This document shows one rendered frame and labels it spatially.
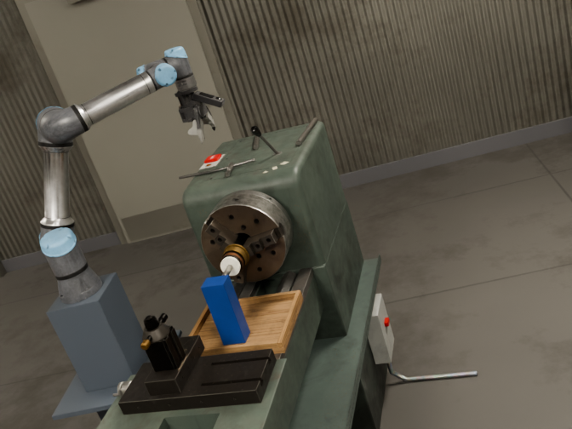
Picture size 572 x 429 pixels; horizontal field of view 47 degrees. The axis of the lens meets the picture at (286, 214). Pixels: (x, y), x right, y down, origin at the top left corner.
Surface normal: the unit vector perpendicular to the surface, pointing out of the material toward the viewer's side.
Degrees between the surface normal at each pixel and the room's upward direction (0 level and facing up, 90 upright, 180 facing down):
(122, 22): 90
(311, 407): 0
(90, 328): 90
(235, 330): 90
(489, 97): 90
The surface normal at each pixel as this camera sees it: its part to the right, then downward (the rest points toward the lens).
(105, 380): -0.07, 0.41
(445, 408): -0.29, -0.88
